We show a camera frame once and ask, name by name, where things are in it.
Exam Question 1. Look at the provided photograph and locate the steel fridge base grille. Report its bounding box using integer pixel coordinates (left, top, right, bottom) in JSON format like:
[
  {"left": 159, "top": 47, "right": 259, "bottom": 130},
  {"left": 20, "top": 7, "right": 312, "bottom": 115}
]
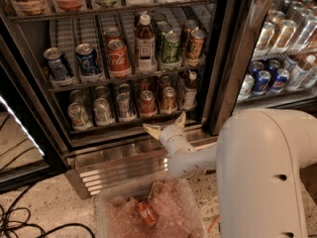
[{"left": 65, "top": 136, "right": 169, "bottom": 199}]

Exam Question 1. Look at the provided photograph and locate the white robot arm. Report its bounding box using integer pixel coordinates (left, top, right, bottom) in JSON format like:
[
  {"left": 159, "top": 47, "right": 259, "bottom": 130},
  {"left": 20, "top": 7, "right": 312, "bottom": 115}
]
[{"left": 144, "top": 109, "right": 317, "bottom": 238}]

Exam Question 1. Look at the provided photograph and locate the green white can bottom shelf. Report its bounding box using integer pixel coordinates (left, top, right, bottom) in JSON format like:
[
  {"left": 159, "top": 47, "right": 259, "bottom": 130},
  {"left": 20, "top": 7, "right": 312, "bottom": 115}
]
[{"left": 67, "top": 102, "right": 93, "bottom": 131}]

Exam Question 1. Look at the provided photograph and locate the silver white can bottom shelf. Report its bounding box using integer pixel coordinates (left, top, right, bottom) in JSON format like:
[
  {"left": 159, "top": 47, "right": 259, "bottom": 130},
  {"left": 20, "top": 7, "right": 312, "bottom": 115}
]
[{"left": 93, "top": 98, "right": 115, "bottom": 126}]

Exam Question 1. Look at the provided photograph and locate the fridge glass door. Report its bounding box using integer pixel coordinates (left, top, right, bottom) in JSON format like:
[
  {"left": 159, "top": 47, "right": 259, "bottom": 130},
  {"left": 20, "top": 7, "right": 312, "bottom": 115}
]
[{"left": 208, "top": 0, "right": 317, "bottom": 136}]

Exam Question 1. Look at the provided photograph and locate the orange cable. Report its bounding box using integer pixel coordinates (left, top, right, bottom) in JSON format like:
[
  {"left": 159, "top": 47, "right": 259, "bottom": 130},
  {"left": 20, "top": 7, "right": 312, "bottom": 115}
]
[{"left": 207, "top": 215, "right": 221, "bottom": 234}]

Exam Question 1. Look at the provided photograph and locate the brown tea bottle middle shelf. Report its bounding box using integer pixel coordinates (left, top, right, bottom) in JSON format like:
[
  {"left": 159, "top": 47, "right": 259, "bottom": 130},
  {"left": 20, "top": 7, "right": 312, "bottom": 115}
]
[{"left": 135, "top": 14, "right": 158, "bottom": 74}]

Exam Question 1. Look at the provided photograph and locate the green can middle shelf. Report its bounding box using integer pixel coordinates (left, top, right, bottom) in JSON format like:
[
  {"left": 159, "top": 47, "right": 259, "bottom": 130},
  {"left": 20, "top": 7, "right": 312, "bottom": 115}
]
[{"left": 160, "top": 32, "right": 180, "bottom": 69}]

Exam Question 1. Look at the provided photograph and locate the black cables left floor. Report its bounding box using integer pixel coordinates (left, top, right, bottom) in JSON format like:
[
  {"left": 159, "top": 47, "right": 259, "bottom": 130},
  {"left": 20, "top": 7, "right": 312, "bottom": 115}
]
[{"left": 0, "top": 181, "right": 96, "bottom": 238}]

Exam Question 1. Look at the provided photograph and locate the blue silver can middle shelf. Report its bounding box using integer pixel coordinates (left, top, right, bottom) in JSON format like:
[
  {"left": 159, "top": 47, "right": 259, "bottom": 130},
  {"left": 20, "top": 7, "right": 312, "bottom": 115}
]
[{"left": 44, "top": 48, "right": 74, "bottom": 87}]

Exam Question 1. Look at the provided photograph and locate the clear plastic bin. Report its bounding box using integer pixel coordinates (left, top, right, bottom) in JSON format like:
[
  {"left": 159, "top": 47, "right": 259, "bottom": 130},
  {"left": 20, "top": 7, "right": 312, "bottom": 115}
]
[{"left": 96, "top": 173, "right": 205, "bottom": 238}]

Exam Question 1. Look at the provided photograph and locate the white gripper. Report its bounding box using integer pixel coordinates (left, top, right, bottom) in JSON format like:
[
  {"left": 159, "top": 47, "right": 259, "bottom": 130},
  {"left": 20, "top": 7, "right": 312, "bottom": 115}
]
[{"left": 143, "top": 112, "right": 195, "bottom": 155}]

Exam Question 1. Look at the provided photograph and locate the blue pepsi can right fridge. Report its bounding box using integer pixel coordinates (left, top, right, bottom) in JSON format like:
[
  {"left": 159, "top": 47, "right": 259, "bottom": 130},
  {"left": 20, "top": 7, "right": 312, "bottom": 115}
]
[
  {"left": 269, "top": 68, "right": 289, "bottom": 93},
  {"left": 253, "top": 70, "right": 270, "bottom": 95}
]

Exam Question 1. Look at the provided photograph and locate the red coca-cola can shelf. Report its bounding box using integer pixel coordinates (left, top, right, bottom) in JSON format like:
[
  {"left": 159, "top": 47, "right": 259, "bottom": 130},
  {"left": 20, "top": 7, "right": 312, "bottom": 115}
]
[
  {"left": 107, "top": 40, "right": 132, "bottom": 78},
  {"left": 139, "top": 90, "right": 157, "bottom": 117}
]

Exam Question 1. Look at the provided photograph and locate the orange soda can bottom shelf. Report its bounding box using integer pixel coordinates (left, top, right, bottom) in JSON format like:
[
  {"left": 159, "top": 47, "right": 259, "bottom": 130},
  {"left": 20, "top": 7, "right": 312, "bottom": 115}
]
[{"left": 160, "top": 86, "right": 177, "bottom": 113}]

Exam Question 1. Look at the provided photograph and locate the white can right fridge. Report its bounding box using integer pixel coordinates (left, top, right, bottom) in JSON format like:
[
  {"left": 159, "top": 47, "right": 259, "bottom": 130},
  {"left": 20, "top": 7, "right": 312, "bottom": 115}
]
[{"left": 238, "top": 74, "right": 255, "bottom": 100}]

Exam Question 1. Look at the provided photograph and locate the brown tea bottle bottom shelf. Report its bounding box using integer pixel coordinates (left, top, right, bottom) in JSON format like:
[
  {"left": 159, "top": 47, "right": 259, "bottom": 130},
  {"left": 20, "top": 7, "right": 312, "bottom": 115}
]
[{"left": 180, "top": 71, "right": 198, "bottom": 110}]

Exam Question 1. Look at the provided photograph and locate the brown tea bottle shelf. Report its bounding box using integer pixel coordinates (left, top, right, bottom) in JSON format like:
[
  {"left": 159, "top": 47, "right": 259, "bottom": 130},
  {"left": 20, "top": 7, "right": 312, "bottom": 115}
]
[
  {"left": 180, "top": 71, "right": 198, "bottom": 110},
  {"left": 135, "top": 14, "right": 158, "bottom": 74}
]

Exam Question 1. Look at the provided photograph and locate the blue pepsi can middle shelf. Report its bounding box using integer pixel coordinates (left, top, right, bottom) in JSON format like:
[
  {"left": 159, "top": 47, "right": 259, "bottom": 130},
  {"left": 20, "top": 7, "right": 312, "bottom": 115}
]
[{"left": 75, "top": 43, "right": 104, "bottom": 83}]

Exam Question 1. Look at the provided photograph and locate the red coca-cola can middle shelf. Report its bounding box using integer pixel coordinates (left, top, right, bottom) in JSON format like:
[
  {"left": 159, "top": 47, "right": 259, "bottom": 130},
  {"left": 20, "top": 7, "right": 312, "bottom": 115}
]
[{"left": 107, "top": 40, "right": 132, "bottom": 78}]

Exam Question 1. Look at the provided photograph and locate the red coca-cola can bottom shelf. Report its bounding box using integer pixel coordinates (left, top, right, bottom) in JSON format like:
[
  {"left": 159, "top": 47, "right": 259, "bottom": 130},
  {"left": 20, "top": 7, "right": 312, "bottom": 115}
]
[{"left": 139, "top": 90, "right": 157, "bottom": 117}]

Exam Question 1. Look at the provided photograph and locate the orange brown can middle shelf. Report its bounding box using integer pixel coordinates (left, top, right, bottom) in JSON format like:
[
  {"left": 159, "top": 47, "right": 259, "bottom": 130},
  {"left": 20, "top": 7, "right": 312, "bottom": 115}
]
[{"left": 185, "top": 29, "right": 206, "bottom": 65}]

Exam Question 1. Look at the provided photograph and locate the red can in bin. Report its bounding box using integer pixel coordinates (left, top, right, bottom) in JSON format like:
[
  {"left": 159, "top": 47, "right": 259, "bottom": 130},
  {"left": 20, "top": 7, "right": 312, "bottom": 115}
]
[{"left": 137, "top": 200, "right": 158, "bottom": 227}]

